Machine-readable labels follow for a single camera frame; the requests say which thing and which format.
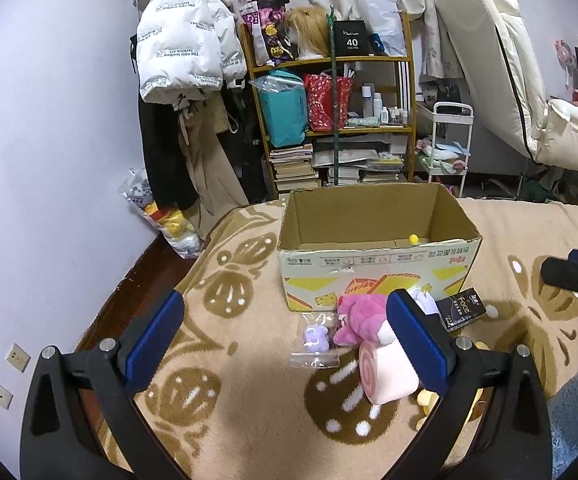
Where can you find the row of cosmetic bottles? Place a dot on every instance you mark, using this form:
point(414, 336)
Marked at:
point(384, 110)

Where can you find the wooden shelf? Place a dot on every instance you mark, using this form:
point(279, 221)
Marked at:
point(369, 59)

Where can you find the purple black printed bag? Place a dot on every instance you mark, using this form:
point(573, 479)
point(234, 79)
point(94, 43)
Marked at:
point(269, 30)

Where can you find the teal bag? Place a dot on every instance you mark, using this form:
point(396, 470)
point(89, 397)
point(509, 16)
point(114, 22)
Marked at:
point(284, 110)

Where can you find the black packet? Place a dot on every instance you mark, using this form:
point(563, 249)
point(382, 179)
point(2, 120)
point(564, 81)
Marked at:
point(461, 310)

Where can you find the wall socket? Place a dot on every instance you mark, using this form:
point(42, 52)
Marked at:
point(2, 396)
point(18, 357)

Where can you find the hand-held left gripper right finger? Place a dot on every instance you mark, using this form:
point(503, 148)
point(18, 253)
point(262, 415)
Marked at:
point(416, 340)

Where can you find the small yellow ball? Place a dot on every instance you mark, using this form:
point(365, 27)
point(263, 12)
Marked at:
point(413, 239)

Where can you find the black hanging garment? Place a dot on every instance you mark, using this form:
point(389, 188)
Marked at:
point(244, 140)

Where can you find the purple toy in clear bag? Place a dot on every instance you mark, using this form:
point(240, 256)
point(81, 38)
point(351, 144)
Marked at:
point(315, 339)

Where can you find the plastic bag of plush toys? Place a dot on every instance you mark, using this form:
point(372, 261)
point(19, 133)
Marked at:
point(169, 215)

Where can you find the blond wig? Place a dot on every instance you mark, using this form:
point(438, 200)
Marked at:
point(306, 30)

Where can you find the beige trousers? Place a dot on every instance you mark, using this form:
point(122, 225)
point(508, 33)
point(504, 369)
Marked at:
point(214, 170)

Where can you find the printed cardboard box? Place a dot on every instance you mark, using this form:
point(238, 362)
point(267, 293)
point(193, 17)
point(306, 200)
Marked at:
point(369, 265)

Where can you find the pile of papers and books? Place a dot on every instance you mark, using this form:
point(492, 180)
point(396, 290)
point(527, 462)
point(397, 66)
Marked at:
point(364, 162)

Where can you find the white lavender plush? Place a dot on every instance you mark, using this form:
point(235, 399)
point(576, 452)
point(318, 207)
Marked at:
point(425, 300)

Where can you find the white puffer jacket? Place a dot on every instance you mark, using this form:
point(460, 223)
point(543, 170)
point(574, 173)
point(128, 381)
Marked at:
point(179, 40)

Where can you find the pink roll cake plush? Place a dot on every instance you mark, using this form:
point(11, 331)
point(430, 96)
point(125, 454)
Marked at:
point(389, 370)

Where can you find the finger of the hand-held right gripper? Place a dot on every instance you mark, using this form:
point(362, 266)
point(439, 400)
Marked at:
point(571, 277)

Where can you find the pink bear plush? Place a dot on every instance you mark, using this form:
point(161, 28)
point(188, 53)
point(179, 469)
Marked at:
point(361, 317)

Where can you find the stack of books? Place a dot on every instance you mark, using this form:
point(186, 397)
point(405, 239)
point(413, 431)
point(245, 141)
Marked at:
point(294, 167)

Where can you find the cream padded chair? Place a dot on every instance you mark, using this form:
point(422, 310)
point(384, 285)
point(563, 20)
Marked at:
point(494, 50)

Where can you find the white trolley cart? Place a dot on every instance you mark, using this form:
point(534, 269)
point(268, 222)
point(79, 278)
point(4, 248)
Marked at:
point(451, 110)

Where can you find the red gift bag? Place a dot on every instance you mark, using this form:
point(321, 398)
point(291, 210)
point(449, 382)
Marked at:
point(324, 105)

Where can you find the green pole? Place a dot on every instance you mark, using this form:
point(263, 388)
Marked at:
point(337, 125)

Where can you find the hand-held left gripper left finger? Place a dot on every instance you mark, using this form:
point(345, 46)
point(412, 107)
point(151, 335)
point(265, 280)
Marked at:
point(154, 335)

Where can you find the beige patterned blanket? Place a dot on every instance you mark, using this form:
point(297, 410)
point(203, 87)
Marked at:
point(249, 400)

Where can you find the clear plastic bag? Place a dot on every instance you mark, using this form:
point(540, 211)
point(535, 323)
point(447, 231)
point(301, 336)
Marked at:
point(386, 15)

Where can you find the black coat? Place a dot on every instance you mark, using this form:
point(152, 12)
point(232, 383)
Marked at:
point(161, 155)

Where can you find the yellow plush toy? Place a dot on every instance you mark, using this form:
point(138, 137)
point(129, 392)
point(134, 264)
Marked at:
point(426, 397)

